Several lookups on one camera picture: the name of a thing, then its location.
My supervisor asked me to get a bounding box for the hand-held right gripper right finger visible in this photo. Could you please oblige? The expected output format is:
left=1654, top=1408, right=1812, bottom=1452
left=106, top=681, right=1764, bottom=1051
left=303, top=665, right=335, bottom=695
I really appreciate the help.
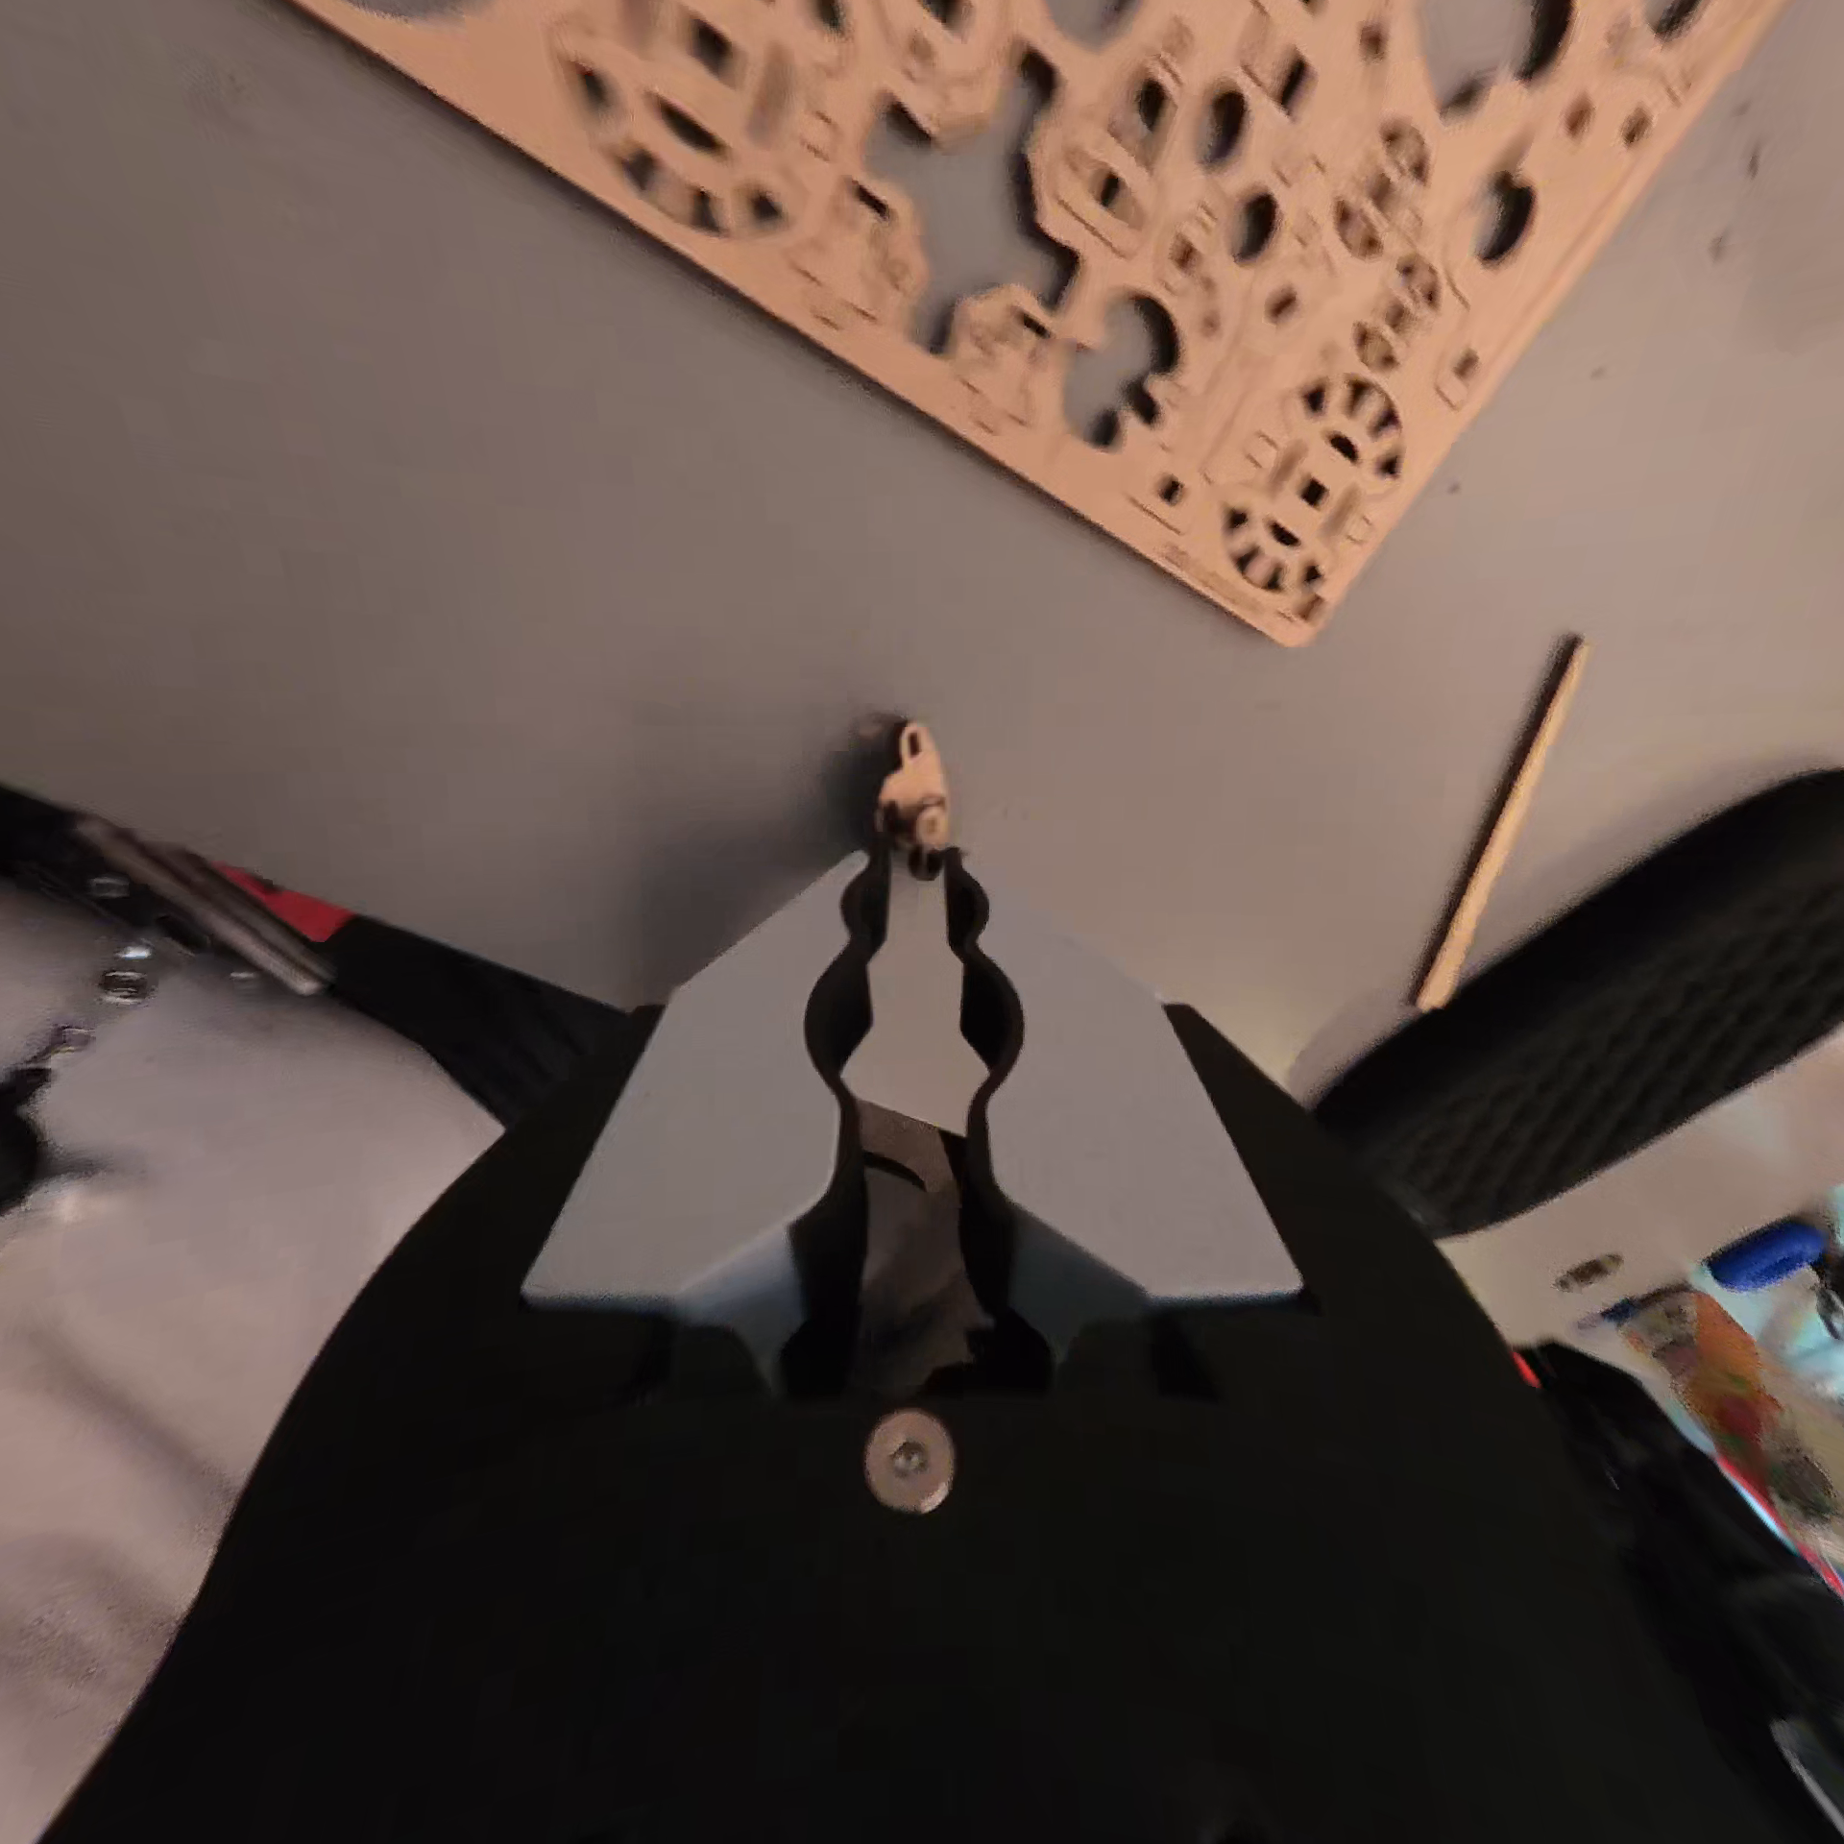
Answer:
left=942, top=845, right=1312, bottom=1391

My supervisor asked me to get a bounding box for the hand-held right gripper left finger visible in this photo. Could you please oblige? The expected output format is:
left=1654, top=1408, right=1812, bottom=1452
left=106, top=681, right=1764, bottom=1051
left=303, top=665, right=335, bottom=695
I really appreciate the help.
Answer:
left=514, top=845, right=891, bottom=1397

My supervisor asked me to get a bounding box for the oval wooden link part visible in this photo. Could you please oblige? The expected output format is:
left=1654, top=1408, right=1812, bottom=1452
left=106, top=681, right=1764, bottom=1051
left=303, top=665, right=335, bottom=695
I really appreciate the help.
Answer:
left=872, top=720, right=956, bottom=885

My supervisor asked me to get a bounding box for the laser-cut wooden parts sheet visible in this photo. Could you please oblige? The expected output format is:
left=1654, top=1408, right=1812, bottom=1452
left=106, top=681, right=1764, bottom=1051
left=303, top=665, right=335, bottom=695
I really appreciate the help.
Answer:
left=289, top=0, right=1796, bottom=651

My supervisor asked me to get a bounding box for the black mesh wrist rest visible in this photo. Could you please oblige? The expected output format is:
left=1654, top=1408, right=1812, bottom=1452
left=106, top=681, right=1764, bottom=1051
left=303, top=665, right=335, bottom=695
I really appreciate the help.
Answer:
left=1312, top=768, right=1844, bottom=1245

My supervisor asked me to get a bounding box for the thin wooden stick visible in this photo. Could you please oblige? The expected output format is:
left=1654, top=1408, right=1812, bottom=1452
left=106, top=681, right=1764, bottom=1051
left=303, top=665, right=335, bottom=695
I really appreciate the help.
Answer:
left=1410, top=629, right=1588, bottom=1011

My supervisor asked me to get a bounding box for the grey metal bar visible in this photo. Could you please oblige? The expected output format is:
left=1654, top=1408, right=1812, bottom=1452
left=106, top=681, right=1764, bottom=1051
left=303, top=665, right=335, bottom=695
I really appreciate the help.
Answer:
left=71, top=816, right=342, bottom=998

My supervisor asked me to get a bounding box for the colourful printed packet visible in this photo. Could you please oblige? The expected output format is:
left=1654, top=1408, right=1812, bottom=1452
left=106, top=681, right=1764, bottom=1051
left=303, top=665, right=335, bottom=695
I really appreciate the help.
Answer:
left=1612, top=1286, right=1844, bottom=1590

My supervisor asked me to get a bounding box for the blue plastic object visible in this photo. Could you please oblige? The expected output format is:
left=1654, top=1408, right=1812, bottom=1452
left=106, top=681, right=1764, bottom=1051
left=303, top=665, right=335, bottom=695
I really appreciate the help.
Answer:
left=1709, top=1222, right=1819, bottom=1286

